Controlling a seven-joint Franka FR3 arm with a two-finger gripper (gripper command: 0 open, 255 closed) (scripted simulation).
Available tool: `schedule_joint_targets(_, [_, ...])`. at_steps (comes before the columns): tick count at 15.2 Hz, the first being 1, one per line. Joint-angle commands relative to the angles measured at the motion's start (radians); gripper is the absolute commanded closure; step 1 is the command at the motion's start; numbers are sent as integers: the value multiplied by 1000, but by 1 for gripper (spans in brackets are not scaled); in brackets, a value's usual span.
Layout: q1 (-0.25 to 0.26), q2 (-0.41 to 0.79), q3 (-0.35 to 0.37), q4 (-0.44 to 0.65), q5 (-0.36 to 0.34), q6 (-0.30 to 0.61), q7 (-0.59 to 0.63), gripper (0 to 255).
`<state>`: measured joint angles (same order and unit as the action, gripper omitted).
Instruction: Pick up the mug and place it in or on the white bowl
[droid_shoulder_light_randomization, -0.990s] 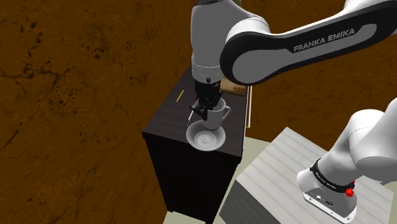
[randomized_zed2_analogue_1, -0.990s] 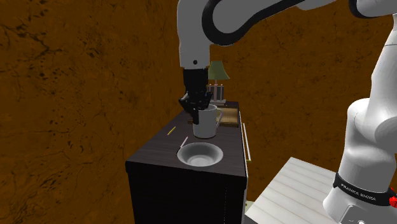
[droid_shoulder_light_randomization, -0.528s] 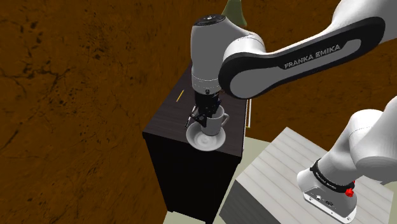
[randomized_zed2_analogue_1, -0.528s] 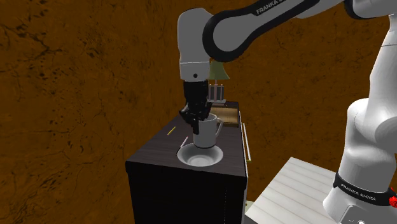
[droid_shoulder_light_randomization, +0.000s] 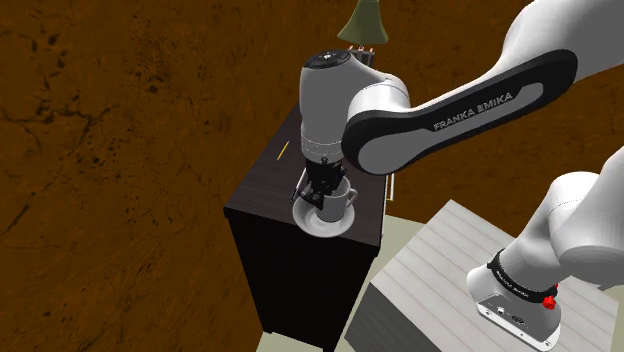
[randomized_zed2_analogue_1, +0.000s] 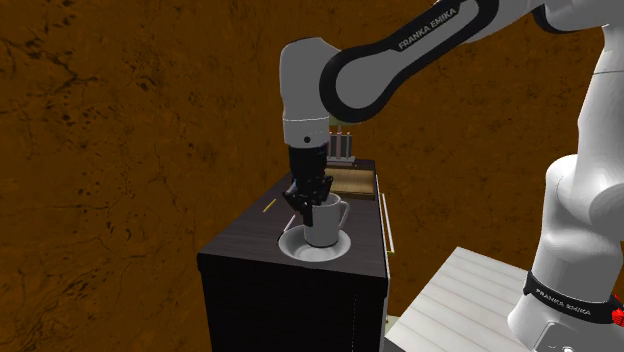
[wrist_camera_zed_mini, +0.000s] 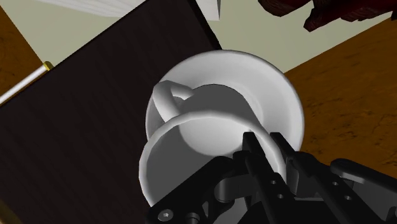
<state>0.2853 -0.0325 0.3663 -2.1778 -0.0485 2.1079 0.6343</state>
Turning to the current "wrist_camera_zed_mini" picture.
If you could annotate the white pen with gold tip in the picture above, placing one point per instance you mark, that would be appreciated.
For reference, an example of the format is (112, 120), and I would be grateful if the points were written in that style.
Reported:
(24, 81)

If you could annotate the white cup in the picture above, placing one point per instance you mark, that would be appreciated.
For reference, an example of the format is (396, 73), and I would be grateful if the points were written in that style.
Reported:
(169, 161)

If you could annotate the dark red wooden furniture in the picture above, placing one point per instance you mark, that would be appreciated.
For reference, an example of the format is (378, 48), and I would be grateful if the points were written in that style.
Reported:
(335, 11)

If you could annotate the white saucer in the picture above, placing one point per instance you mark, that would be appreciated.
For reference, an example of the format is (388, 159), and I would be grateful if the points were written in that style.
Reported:
(248, 77)

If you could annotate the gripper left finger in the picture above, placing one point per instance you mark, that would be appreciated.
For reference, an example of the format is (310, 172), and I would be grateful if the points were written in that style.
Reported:
(198, 186)

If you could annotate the dark wooden table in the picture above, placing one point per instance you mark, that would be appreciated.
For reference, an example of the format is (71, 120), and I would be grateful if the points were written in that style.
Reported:
(77, 124)

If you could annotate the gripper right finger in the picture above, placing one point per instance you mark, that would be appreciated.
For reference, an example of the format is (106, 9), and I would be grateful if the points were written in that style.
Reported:
(338, 192)

